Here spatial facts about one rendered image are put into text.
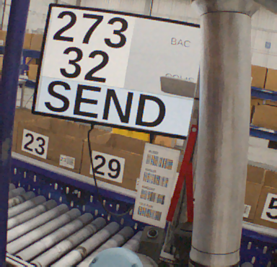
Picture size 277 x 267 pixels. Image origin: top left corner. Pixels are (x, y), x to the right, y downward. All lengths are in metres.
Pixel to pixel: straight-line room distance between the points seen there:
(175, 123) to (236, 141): 0.38
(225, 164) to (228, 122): 0.06
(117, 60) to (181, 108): 0.20
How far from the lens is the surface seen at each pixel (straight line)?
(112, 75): 0.93
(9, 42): 0.51
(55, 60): 0.96
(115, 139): 1.88
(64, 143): 1.69
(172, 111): 0.93
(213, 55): 0.57
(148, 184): 0.87
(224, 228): 0.59
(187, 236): 0.82
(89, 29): 0.95
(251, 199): 1.46
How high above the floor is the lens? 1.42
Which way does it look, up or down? 10 degrees down
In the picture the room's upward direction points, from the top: 9 degrees clockwise
